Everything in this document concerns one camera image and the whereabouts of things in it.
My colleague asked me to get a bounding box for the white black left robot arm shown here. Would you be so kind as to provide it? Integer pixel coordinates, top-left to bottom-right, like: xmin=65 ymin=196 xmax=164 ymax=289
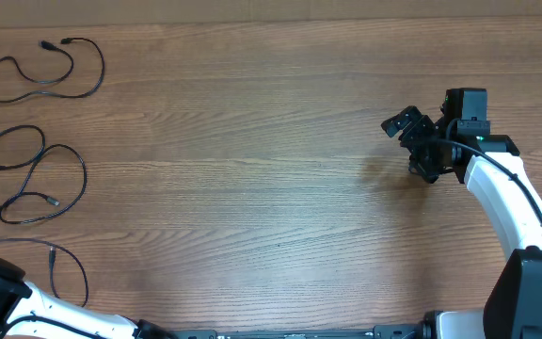
xmin=0 ymin=258 xmax=174 ymax=339

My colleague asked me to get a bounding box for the black cable remaining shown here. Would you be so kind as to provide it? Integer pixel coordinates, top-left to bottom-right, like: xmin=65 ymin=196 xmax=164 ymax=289
xmin=0 ymin=237 xmax=90 ymax=308

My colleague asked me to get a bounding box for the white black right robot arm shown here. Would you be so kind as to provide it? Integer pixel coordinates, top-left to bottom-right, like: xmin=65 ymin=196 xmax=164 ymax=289
xmin=381 ymin=106 xmax=542 ymax=338

